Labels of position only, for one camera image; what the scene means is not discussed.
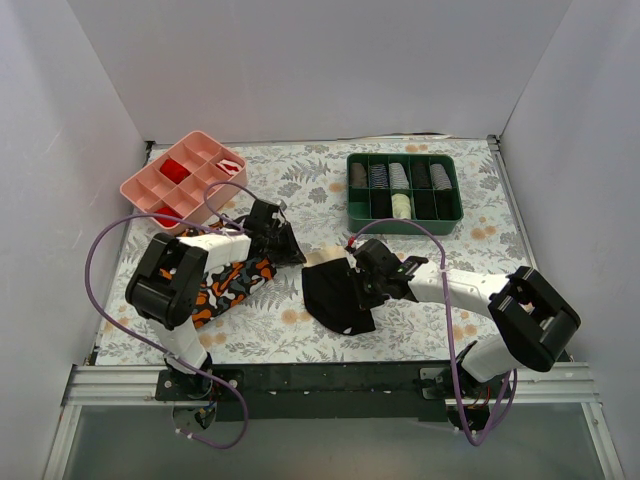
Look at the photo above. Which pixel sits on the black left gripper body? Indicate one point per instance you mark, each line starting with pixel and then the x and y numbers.
pixel 279 240

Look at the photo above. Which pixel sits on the floral fern table mat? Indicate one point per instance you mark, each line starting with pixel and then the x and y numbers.
pixel 272 325

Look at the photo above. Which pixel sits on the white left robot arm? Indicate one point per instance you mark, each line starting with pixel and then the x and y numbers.
pixel 183 282

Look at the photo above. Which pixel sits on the black rolled socks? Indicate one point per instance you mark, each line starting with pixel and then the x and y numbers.
pixel 419 175
pixel 381 204

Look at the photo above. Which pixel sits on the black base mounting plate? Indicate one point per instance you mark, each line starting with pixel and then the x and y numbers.
pixel 410 389

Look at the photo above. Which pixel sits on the blue striped rolled socks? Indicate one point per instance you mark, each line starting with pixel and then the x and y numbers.
pixel 378 176

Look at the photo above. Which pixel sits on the aluminium frame rail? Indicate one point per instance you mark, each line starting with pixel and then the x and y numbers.
pixel 112 427

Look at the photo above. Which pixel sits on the pink compartment tray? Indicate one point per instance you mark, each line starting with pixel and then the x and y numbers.
pixel 190 180

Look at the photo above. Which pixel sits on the white patterned rolled socks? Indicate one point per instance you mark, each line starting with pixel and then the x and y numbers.
pixel 440 178

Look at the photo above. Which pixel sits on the black underwear beige waistband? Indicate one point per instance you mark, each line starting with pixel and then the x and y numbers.
pixel 330 295

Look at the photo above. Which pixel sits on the grey white rolled socks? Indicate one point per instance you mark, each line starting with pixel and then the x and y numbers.
pixel 398 178

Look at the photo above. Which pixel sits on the red rolled garment front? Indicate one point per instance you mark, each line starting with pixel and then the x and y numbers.
pixel 166 216

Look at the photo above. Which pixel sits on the red rolled garment back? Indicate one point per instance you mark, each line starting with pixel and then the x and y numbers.
pixel 174 171

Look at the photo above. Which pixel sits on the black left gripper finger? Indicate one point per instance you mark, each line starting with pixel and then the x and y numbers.
pixel 280 250
pixel 294 252

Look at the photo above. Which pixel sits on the black rolled socks back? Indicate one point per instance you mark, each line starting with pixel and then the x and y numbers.
pixel 419 175

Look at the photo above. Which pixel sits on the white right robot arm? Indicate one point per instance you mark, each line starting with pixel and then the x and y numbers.
pixel 535 323

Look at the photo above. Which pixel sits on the orange camouflage patterned garment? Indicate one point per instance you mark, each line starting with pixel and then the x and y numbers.
pixel 226 287

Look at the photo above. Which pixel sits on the green compartment tray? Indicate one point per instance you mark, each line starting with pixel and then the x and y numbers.
pixel 436 211

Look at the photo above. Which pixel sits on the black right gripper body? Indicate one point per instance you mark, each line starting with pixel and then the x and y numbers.
pixel 362 285

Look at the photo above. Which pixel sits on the red white rolled garment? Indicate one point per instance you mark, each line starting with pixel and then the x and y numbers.
pixel 229 167

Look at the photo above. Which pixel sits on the grey brown rolled socks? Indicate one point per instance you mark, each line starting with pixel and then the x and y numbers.
pixel 358 175

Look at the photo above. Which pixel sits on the black rolled socks front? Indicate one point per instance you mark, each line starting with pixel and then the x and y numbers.
pixel 381 204

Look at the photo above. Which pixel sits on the cream rolled socks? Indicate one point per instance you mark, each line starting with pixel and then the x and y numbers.
pixel 401 206

